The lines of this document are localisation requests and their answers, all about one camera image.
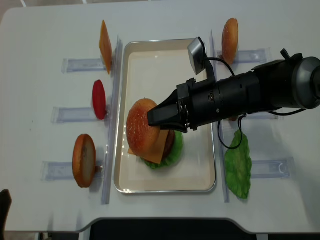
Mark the clear rack near buns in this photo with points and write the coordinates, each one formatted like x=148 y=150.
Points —
x=261 y=55

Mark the meat patty on burger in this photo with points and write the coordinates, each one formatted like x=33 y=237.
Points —
x=169 y=143

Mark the green lettuce leaf on rack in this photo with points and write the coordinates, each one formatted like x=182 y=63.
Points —
x=238 y=166

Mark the bottom bun slice on rack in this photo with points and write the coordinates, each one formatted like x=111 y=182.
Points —
x=84 y=161

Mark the clear long rail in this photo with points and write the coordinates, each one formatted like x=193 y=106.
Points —
x=113 y=123
x=226 y=196

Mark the dark object at corner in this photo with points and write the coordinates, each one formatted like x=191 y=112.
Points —
x=5 y=204

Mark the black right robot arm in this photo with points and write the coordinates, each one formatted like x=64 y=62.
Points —
x=290 y=83

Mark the clear left long rail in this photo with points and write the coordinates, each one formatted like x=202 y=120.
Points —
x=113 y=123

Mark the cheese slice on burger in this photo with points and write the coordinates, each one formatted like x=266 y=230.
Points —
x=157 y=152

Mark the metal tray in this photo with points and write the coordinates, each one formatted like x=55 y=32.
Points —
x=152 y=70

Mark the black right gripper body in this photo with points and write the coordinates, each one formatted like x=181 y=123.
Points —
x=198 y=104

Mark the clear right long rail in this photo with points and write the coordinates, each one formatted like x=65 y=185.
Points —
x=226 y=196

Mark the clear rack near cheese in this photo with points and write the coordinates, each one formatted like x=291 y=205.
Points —
x=82 y=65

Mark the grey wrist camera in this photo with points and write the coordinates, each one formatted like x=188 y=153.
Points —
x=197 y=54

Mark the clear rack near lettuce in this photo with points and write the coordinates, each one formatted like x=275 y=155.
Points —
x=272 y=169

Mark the clear rack near tomato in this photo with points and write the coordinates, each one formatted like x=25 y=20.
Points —
x=61 y=115

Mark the standing orange cheese slice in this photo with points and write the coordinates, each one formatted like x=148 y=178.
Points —
x=105 y=47

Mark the sesame top bun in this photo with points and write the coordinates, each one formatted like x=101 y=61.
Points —
x=137 y=116

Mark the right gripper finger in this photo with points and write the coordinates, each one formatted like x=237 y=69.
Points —
x=166 y=111
x=180 y=126

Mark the lettuce leaf on tray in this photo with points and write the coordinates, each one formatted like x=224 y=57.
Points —
x=174 y=155

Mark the clear rack near bun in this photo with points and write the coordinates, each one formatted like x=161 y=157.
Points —
x=56 y=171

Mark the red tomato slice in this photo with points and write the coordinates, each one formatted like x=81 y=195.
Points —
x=99 y=100

